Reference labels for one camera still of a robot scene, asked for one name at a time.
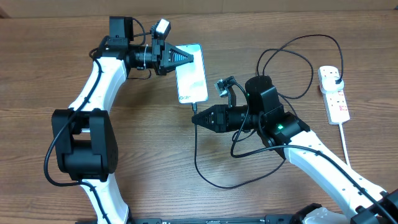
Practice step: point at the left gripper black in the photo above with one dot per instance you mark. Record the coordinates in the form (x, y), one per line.
(162, 57)

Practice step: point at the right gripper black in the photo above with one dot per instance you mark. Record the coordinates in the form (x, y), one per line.
(222, 119)

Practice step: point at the Samsung Galaxy smartphone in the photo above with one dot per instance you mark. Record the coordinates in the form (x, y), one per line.
(191, 77)

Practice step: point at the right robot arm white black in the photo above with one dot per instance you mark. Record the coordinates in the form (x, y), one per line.
(360, 200)

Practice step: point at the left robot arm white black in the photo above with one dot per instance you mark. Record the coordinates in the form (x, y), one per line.
(84, 150)

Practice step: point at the white charger plug adapter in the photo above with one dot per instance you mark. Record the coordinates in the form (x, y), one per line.
(330, 85)

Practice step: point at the white power strip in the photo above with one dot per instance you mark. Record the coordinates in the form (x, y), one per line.
(335, 103)

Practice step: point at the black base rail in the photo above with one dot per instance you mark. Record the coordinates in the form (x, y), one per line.
(268, 219)

